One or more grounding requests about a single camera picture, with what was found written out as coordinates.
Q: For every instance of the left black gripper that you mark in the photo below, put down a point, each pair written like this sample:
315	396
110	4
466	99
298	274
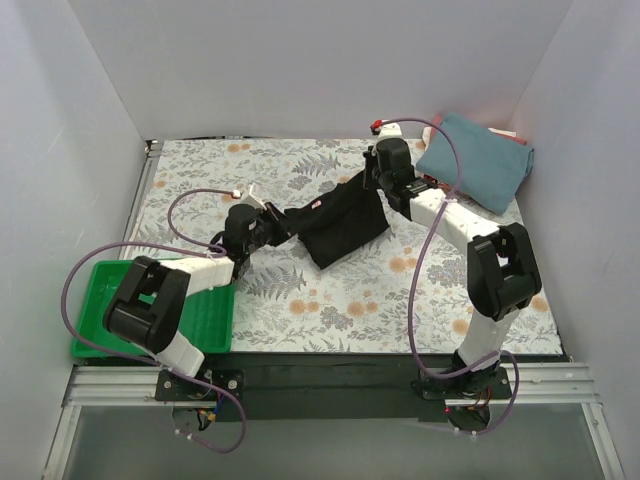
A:
273	220

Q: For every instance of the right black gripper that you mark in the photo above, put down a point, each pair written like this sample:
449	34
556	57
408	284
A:
373	167

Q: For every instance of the black t shirt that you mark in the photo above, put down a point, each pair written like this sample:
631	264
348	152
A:
338	222

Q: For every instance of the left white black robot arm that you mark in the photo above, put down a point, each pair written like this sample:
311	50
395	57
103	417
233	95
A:
147	306

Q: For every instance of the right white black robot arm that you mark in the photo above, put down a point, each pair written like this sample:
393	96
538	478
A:
502	273

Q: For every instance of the folded red t shirt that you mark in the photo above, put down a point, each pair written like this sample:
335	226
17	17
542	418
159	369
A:
437	120

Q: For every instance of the green plastic tray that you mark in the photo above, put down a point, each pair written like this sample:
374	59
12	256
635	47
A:
206	318

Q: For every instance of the folded teal t shirt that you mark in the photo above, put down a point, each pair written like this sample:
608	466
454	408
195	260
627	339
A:
492	167

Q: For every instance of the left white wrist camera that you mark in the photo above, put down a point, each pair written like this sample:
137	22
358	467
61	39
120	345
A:
252	196

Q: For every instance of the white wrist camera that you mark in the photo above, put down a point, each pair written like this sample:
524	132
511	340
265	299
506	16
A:
252	196
390	130

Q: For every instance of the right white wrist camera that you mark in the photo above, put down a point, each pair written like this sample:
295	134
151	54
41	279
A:
390	130

